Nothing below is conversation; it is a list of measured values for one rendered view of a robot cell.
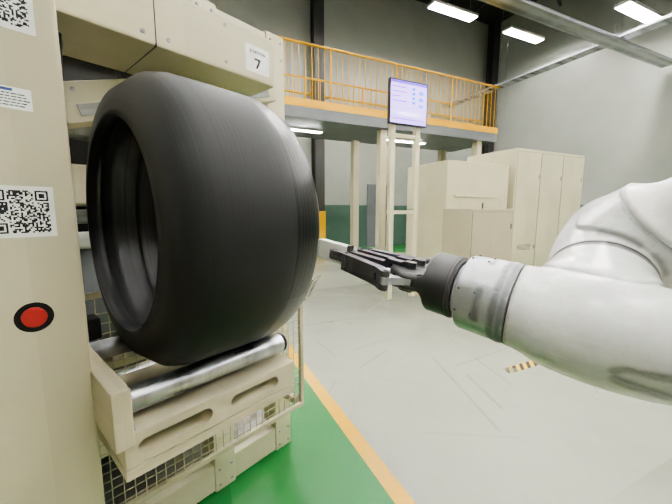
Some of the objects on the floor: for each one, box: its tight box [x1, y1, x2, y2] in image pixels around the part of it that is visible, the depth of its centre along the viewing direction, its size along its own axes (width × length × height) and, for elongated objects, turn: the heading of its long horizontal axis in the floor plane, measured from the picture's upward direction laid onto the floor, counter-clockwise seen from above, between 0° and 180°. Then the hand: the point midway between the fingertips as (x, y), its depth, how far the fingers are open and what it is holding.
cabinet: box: [441, 209, 515, 262], centre depth 503 cm, size 90×56×125 cm
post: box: [0, 0, 105, 504], centre depth 51 cm, size 13×13×250 cm
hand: (335, 252), depth 52 cm, fingers closed
